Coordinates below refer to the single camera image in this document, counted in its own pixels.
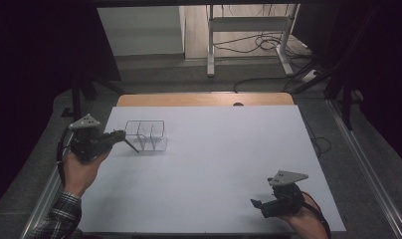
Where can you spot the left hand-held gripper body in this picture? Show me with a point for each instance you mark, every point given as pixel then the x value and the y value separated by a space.
pixel 88 142

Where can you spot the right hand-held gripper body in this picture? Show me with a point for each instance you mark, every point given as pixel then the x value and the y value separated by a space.
pixel 285 199

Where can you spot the clear divided organizer box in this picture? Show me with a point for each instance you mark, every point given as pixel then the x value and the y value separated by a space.
pixel 147 134

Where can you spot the person's right hand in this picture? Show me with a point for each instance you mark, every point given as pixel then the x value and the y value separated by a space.
pixel 303 224

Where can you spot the person's left hand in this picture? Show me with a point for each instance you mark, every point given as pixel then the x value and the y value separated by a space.
pixel 78 174

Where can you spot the black metal stand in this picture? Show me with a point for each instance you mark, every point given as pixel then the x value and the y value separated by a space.
pixel 346 103
pixel 77 99

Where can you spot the white table cover sheet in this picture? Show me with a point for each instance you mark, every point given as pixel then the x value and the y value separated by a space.
pixel 205 172

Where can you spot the wooden table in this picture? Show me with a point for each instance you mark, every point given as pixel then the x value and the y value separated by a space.
pixel 202 99

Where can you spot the white cabinet panel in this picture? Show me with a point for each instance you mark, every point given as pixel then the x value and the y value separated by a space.
pixel 142 30

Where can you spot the white power strip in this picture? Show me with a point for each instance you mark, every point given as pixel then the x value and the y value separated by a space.
pixel 309 76

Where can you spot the aluminium rail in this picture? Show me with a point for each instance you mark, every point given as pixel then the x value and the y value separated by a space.
pixel 44 199
pixel 368 169

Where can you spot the white desk frame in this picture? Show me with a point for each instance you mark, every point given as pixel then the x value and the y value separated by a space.
pixel 248 24

